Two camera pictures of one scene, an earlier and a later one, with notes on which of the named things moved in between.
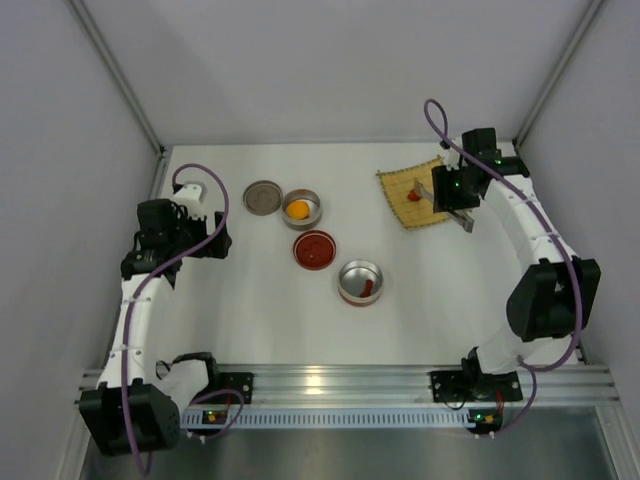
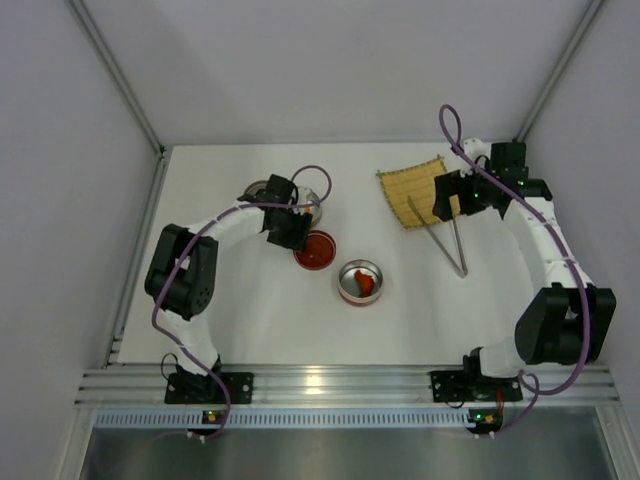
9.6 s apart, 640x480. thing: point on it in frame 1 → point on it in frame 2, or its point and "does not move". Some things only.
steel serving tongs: [462, 214] → [461, 273]
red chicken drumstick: [413, 195] → [365, 283]
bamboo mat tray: [399, 180] does not move
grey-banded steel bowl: [301, 209] does not move
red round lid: [314, 249] does not move
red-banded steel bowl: [353, 279] does not move
